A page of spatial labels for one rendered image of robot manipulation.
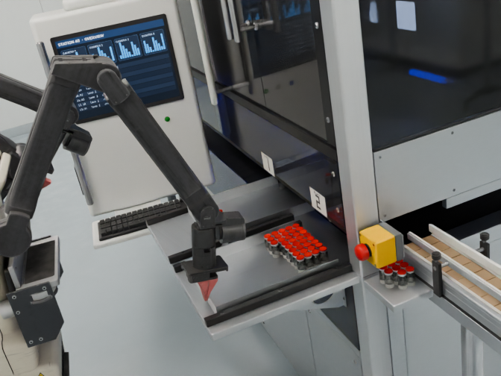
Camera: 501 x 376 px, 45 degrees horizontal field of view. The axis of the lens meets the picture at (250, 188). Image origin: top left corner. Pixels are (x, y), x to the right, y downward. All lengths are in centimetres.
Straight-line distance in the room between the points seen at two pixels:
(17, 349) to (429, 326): 108
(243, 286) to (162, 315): 157
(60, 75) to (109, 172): 112
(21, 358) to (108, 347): 141
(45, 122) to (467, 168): 101
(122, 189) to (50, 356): 83
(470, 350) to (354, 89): 67
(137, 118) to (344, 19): 47
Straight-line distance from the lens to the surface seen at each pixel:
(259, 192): 204
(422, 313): 172
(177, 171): 132
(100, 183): 231
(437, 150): 152
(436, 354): 184
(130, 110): 125
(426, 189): 154
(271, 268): 162
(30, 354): 165
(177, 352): 285
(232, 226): 142
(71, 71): 120
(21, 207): 130
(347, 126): 135
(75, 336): 318
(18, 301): 154
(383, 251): 141
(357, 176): 140
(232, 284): 159
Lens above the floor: 175
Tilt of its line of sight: 25 degrees down
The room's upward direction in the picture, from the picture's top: 11 degrees counter-clockwise
